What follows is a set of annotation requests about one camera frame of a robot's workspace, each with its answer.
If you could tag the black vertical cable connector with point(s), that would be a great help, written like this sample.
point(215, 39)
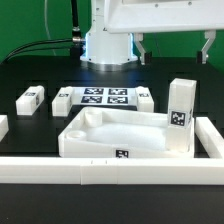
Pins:
point(75, 20)

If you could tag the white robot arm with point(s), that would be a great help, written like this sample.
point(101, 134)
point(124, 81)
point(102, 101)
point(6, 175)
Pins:
point(104, 47)

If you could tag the white left fence piece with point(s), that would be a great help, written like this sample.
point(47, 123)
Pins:
point(3, 126)

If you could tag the white desk top tray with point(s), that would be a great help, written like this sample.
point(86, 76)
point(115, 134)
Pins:
point(115, 133)

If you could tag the white marker plate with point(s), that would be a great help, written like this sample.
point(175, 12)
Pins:
point(104, 96)

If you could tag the white front fence wall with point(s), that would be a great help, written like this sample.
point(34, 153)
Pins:
point(49, 170)

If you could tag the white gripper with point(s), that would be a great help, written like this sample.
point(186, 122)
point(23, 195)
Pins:
point(148, 16)

